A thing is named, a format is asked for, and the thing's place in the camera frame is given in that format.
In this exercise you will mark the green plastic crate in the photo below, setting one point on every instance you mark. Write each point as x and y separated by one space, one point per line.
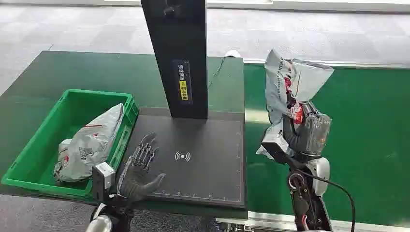
32 160

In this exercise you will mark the black scanner base plate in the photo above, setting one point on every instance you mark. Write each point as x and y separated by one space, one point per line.
205 160

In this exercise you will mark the grey parcel bag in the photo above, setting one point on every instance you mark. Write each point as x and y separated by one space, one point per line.
91 144
304 80

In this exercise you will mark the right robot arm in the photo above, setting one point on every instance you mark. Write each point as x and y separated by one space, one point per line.
307 198

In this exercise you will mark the black scanner column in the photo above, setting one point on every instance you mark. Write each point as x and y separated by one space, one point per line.
179 41

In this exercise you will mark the small white object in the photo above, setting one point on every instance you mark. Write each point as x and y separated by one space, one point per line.
232 53

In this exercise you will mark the black column knob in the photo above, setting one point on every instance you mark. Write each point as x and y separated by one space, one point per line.
170 10

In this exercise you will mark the green conveyor belt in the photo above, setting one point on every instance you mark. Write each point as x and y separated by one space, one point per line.
365 134

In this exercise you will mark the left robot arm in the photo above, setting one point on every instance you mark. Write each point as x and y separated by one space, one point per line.
112 217

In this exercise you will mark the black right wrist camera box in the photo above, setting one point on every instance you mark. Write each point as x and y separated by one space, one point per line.
279 153

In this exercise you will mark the steel conveyor rail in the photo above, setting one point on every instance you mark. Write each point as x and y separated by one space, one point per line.
368 228

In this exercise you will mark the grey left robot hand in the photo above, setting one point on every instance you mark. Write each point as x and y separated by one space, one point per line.
137 185

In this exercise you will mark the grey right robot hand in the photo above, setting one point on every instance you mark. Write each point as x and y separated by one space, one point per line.
312 136

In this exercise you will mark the yellow and black label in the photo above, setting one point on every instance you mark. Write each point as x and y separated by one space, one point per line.
183 83

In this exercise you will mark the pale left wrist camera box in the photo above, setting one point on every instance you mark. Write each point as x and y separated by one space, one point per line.
103 181

